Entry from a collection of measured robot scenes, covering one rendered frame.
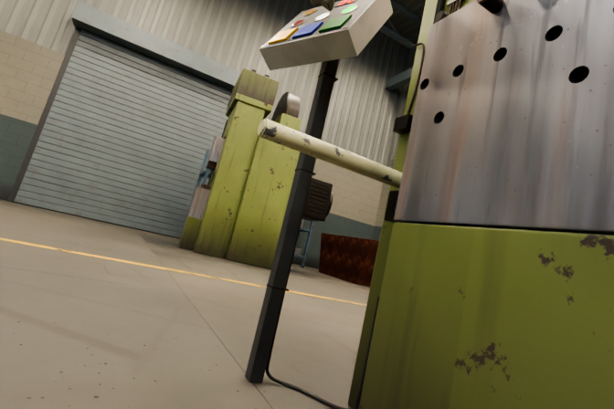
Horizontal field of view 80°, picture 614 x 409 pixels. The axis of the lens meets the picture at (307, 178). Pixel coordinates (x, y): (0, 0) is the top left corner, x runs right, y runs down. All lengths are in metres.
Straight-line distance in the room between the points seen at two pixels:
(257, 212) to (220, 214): 0.52
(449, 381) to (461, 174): 0.32
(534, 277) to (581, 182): 0.13
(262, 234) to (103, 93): 4.83
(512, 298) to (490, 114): 0.29
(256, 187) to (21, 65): 5.40
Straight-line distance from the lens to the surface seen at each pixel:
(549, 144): 0.60
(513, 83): 0.68
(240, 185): 5.47
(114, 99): 8.69
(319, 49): 1.13
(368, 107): 10.96
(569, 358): 0.54
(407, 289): 0.70
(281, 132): 0.85
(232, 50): 9.53
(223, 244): 5.42
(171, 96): 8.79
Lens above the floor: 0.37
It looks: 11 degrees up
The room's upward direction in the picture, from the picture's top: 13 degrees clockwise
